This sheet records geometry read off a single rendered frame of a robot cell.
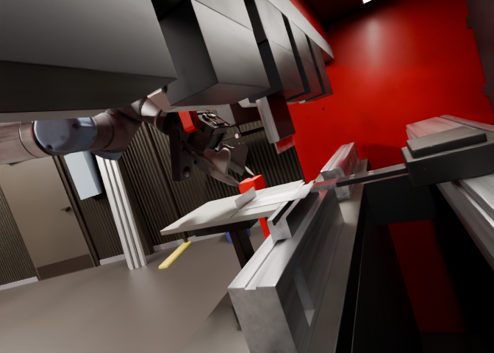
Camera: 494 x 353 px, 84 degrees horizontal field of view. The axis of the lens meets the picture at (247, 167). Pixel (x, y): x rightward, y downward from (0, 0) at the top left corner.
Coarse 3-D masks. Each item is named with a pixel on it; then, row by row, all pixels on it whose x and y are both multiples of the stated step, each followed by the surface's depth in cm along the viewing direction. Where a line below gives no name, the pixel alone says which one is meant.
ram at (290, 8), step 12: (276, 0) 54; (288, 0) 64; (300, 0) 79; (288, 12) 61; (300, 12) 75; (312, 12) 97; (300, 24) 70; (312, 24) 89; (312, 36) 83; (324, 36) 110; (324, 48) 101; (324, 60) 117
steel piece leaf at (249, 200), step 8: (248, 192) 55; (280, 192) 54; (288, 192) 51; (296, 192) 49; (240, 200) 52; (248, 200) 54; (256, 200) 54; (264, 200) 51; (272, 200) 49; (280, 200) 47; (288, 200) 46; (240, 208) 51; (248, 208) 49
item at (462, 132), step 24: (408, 144) 42; (432, 144) 36; (456, 144) 35; (480, 144) 33; (384, 168) 44; (408, 168) 37; (432, 168) 35; (456, 168) 34; (480, 168) 33; (312, 192) 47
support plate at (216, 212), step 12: (300, 180) 59; (264, 192) 60; (204, 204) 69; (216, 204) 64; (228, 204) 59; (276, 204) 46; (192, 216) 60; (204, 216) 55; (216, 216) 52; (228, 216) 49; (240, 216) 47; (252, 216) 46; (264, 216) 45; (168, 228) 56; (180, 228) 53; (192, 228) 52
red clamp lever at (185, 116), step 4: (180, 112) 38; (184, 112) 38; (188, 112) 38; (192, 112) 38; (196, 112) 39; (180, 116) 38; (184, 116) 38; (188, 116) 38; (192, 116) 38; (196, 116) 38; (184, 120) 38; (188, 120) 38; (192, 120) 38; (196, 120) 38; (184, 124) 38; (188, 124) 38; (192, 124) 38; (196, 124) 38; (200, 124) 39; (188, 128) 38; (192, 128) 38; (196, 128) 38
